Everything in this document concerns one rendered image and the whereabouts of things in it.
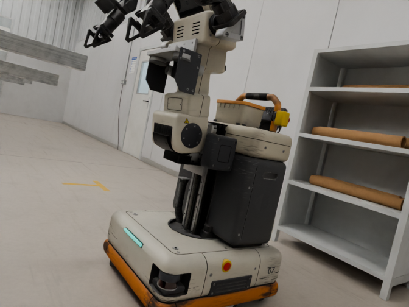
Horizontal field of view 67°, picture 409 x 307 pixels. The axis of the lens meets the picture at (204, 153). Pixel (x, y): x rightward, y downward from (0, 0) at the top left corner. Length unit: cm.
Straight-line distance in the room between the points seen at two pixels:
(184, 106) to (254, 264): 75
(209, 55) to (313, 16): 221
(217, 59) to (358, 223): 185
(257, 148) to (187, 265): 54
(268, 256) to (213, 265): 33
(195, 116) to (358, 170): 177
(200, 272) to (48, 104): 1096
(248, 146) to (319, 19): 225
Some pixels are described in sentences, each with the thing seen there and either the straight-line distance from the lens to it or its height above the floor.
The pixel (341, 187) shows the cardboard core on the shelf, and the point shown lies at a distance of 247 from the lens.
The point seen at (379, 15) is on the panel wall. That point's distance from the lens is 308.
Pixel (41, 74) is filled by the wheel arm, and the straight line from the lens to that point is 92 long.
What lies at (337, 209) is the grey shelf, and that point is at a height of 35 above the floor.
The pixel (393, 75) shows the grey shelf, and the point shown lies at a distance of 282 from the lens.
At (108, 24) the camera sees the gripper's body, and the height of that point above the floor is 111.
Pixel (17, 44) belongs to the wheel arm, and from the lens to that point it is 67.
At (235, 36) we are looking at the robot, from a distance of 124.
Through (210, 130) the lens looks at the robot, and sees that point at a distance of 138.
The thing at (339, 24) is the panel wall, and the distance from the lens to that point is 324.
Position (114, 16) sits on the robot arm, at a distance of 148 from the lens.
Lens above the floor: 76
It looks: 4 degrees down
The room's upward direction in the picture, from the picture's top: 12 degrees clockwise
